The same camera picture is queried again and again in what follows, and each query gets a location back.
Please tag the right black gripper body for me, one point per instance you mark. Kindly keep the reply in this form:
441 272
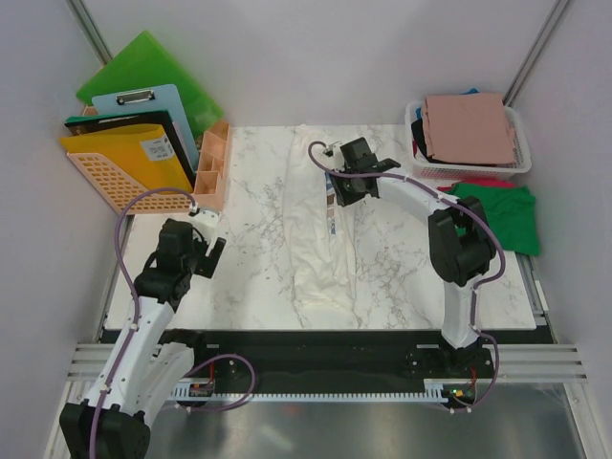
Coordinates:
346 188

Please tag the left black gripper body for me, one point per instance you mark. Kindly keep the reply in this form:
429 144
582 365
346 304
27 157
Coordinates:
205 265

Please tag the white printed t shirt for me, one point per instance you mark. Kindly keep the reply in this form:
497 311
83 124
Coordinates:
319 233

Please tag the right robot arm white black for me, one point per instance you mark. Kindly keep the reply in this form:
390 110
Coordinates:
461 245

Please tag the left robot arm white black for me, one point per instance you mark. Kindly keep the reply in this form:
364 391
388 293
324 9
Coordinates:
115 416

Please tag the peach compartment organizer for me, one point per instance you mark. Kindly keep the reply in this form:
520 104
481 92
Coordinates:
213 170

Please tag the white laundry basket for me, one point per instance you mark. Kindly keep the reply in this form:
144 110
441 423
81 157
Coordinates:
421 167

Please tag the black garment in basket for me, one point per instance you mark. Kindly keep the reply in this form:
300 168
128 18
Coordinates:
418 137

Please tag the orange mesh file holder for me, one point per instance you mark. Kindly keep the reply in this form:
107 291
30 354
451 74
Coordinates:
118 188

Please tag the yellow folder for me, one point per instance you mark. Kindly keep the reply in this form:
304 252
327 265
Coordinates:
143 151

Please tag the red t shirt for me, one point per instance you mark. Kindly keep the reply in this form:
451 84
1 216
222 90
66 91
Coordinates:
486 182

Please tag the pink folded t shirt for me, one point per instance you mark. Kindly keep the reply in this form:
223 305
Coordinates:
467 129

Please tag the green t shirt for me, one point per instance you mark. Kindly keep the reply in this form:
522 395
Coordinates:
511 213

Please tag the light blue clipboard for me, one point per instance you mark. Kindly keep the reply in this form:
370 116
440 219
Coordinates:
164 97

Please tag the black folder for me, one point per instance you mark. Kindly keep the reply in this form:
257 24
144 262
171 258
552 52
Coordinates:
85 125

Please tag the green plastic board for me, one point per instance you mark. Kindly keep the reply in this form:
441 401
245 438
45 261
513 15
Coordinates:
144 63

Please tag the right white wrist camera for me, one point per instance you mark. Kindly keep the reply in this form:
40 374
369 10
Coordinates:
332 149

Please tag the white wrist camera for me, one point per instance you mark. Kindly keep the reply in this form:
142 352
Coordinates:
205 221
332 149

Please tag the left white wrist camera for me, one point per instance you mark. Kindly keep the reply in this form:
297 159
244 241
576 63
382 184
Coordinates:
205 221

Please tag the white cable duct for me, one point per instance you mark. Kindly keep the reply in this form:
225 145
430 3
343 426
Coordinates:
199 391

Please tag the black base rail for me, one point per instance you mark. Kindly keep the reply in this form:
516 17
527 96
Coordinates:
332 361

